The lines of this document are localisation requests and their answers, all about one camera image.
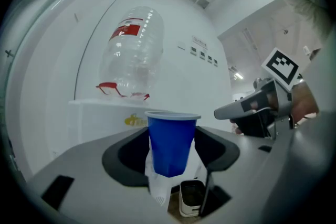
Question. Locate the white wall switch panel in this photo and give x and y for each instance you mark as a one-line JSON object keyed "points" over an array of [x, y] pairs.
{"points": [[193, 50], [209, 58], [215, 62], [202, 54]]}

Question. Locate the ceiling light panel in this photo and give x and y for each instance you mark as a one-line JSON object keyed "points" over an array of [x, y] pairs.
{"points": [[238, 75]]}

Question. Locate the small white container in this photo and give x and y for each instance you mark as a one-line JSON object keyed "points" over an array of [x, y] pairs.
{"points": [[187, 207]]}

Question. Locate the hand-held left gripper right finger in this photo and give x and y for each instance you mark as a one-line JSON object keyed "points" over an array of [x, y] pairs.
{"points": [[252, 165]]}

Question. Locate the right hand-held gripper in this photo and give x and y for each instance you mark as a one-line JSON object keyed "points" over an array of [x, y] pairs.
{"points": [[278, 68]]}

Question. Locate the clear water bottle red label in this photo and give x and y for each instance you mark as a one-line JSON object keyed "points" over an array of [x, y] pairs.
{"points": [[134, 55]]}

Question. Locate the person's right forearm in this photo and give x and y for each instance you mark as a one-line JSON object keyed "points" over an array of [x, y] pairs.
{"points": [[305, 102]]}

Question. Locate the white wall sign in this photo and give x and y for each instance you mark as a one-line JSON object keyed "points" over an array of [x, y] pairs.
{"points": [[200, 42]]}

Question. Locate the blue plastic cup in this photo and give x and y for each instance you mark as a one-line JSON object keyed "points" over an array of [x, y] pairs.
{"points": [[170, 144]]}

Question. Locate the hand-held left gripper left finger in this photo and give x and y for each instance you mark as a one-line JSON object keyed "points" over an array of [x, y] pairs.
{"points": [[86, 165]]}

